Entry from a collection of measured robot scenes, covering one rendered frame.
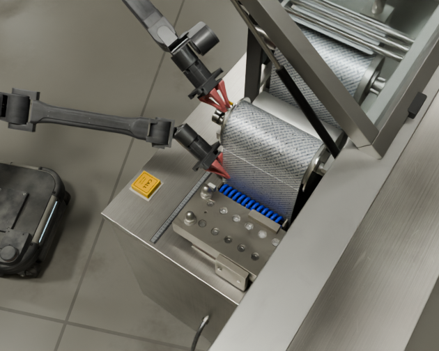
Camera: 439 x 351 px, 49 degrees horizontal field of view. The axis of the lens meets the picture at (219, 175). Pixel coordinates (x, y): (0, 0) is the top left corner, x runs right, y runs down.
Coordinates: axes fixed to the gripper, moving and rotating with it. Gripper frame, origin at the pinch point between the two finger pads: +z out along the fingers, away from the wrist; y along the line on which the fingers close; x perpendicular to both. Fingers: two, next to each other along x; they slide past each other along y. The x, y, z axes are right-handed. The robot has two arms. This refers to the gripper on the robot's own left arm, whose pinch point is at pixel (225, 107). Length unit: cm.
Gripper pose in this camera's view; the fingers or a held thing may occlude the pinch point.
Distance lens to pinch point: 132.0
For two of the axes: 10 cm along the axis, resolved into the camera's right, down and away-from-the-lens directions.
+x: 5.0, -1.4, -8.5
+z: 6.3, 7.3, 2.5
